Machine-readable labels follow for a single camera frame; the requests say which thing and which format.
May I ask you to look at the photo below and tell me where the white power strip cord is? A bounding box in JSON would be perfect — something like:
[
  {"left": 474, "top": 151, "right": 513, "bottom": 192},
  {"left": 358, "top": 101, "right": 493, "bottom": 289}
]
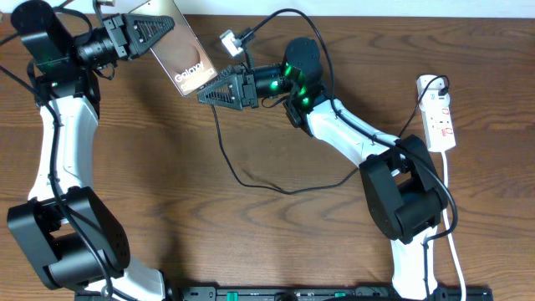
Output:
[{"left": 440, "top": 150, "right": 467, "bottom": 301}]

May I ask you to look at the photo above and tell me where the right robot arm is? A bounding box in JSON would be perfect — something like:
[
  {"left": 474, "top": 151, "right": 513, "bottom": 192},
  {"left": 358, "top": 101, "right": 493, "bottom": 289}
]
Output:
[{"left": 197, "top": 38, "right": 452, "bottom": 300}]

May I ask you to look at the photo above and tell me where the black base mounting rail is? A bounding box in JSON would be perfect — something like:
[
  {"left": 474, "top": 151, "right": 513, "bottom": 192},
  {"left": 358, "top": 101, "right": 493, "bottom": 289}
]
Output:
[{"left": 179, "top": 284, "right": 494, "bottom": 301}]

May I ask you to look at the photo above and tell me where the white power strip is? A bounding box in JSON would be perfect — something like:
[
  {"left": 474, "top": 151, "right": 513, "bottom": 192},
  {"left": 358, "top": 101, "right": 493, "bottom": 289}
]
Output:
[{"left": 419, "top": 92, "right": 456, "bottom": 153}]

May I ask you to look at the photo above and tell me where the white USB charger adapter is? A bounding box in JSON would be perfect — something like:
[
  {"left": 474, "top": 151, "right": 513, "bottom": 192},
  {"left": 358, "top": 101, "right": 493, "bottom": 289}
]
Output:
[{"left": 416, "top": 74, "right": 451, "bottom": 111}]

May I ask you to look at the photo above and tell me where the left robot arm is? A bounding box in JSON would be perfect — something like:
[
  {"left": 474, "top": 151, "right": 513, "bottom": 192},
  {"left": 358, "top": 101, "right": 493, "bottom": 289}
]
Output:
[{"left": 7, "top": 1, "right": 180, "bottom": 300}]

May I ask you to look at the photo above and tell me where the black USB charging cable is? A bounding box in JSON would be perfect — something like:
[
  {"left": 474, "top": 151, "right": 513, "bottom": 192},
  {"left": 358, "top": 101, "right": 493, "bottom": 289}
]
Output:
[{"left": 208, "top": 74, "right": 451, "bottom": 196}]

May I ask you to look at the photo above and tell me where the Galaxy S25 Ultra smartphone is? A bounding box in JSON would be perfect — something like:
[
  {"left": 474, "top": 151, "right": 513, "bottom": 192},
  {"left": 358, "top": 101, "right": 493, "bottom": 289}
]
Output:
[{"left": 130, "top": 0, "right": 217, "bottom": 96}]

